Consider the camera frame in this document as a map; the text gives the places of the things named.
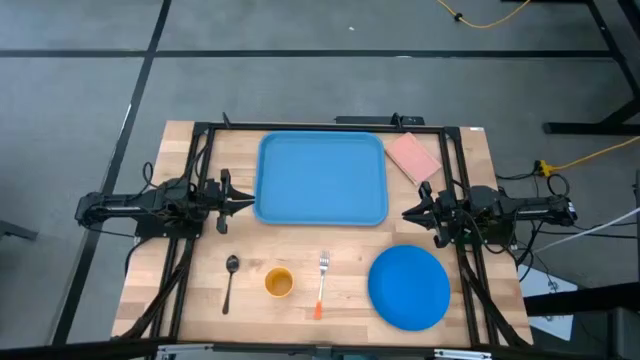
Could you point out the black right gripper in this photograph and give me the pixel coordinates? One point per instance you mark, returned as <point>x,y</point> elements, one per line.
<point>441,215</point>

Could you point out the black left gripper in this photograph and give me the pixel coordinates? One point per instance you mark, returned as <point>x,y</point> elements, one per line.
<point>223,200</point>

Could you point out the blue round plate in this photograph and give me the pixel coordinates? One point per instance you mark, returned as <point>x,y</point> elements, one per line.
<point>409,287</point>

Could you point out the black spoon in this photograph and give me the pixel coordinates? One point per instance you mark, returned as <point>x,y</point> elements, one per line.
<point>229,282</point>

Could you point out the yellow plastic cup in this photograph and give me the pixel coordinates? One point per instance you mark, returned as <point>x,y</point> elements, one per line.
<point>279,283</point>

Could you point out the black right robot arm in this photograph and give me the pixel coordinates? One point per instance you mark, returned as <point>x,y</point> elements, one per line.
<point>530,210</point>

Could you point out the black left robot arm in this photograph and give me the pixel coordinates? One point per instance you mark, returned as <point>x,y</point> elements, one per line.
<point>125,202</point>

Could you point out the light blue plastic tray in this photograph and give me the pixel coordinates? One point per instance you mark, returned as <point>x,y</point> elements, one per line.
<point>320,177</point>

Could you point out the pink sponge cloth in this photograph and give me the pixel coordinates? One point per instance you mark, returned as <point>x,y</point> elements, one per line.
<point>413,157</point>

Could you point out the white paper sheet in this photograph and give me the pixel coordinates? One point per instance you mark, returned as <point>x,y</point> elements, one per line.
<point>545,285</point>

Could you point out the black floor beam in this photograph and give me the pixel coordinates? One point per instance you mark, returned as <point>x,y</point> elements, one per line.
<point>580,300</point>

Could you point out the dark grey furniture foot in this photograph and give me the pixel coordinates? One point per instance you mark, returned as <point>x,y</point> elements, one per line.
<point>15,231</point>

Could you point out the black metal stand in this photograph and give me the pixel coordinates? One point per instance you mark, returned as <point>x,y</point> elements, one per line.
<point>615,55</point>

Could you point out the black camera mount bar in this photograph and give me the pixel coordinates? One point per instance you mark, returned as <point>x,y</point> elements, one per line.
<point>370,120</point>

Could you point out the black metal table frame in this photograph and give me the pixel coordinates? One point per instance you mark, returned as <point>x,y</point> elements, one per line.
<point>325,127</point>

